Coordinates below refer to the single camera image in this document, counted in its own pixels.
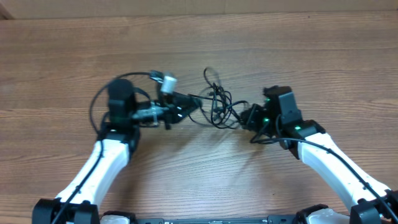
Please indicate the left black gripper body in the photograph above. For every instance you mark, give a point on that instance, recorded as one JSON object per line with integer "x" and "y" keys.
{"x": 169, "y": 104}

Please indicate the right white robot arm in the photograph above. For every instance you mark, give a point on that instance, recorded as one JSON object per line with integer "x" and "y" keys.
{"x": 280, "y": 120}

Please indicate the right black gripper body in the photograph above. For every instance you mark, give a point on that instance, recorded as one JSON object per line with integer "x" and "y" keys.
{"x": 257, "y": 121}

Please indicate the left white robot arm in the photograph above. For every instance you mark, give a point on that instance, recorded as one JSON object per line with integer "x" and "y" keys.
{"x": 115, "y": 144}

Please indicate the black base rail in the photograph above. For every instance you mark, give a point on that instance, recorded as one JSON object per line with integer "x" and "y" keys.
{"x": 217, "y": 221}

